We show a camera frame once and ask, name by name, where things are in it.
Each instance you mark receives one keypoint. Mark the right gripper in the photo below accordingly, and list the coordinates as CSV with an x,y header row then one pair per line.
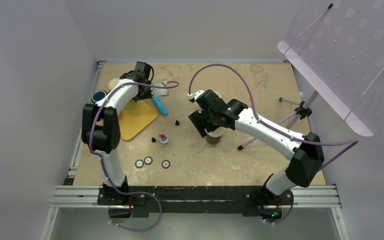
x,y
197,117

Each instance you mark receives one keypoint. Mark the translucent perforated panel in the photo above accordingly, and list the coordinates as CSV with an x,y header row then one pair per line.
x,y
338,47

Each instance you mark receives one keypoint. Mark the cream white mug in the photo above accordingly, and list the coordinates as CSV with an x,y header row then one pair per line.
x,y
113,83

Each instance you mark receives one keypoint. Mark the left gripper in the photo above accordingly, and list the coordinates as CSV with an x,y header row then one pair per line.
x,y
137,98

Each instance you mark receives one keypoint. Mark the black base bar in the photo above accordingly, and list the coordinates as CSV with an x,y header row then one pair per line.
x,y
248,200

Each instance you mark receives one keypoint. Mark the dark blue mug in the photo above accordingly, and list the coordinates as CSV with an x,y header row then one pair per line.
x,y
98,95

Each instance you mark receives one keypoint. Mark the right round token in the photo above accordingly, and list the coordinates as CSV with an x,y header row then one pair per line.
x,y
165,164

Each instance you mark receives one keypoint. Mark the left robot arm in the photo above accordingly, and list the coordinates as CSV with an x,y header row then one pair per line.
x,y
100,129

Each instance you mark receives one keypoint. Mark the yellow tray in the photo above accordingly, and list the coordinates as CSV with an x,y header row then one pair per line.
x,y
135,117

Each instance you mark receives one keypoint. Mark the black mug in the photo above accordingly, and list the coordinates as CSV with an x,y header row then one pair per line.
x,y
214,137

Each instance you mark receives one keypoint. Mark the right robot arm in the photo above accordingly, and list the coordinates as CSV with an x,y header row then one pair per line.
x,y
304,154

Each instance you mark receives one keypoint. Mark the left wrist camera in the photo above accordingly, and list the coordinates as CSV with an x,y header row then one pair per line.
x,y
159,89

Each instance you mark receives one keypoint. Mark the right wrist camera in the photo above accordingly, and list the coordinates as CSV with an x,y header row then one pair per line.
x,y
193,96

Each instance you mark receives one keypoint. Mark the blue plastic tube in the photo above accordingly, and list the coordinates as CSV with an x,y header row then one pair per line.
x,y
160,106

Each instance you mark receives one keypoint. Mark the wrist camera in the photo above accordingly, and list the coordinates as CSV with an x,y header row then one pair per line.
x,y
159,89
193,96

